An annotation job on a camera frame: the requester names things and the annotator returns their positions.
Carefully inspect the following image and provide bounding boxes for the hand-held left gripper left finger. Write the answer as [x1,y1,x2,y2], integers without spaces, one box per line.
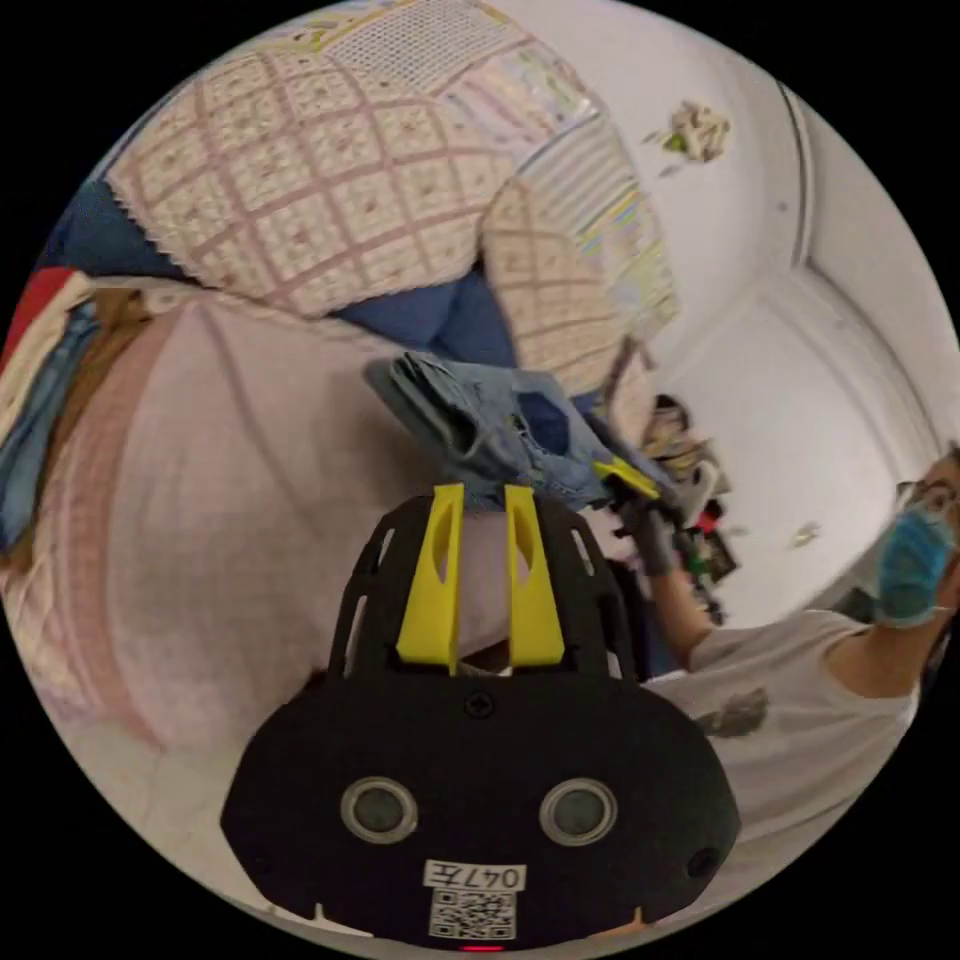
[396,483,466,675]

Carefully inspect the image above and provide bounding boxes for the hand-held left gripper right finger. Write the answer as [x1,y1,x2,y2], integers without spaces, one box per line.
[503,484,566,668]

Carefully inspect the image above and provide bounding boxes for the blue jeans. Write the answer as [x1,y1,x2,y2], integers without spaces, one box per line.
[364,350,661,513]

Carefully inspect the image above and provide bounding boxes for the person's right forearm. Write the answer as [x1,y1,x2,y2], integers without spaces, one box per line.
[647,560,720,661]

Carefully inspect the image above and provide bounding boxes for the person's right hand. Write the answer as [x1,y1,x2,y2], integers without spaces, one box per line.
[635,508,680,579]

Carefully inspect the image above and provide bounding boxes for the small cream checked pillow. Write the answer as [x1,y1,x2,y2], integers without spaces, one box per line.
[479,179,655,421]

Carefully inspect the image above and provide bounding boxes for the bed with pink sheet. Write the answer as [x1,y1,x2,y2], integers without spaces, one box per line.
[0,288,526,928]

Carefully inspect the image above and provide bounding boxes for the blue cushion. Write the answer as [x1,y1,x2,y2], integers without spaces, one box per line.
[333,268,526,370]
[33,176,198,285]

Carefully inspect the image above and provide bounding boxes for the person's body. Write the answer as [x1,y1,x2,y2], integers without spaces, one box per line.
[641,442,960,898]

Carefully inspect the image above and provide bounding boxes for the pale striped pillow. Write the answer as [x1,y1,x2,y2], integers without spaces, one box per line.
[517,112,682,331]

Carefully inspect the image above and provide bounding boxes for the large cream checked pillow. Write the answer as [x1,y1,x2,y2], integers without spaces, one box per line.
[103,46,528,322]

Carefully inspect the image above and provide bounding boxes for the pile of clothes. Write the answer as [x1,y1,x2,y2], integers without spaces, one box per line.
[0,266,155,558]

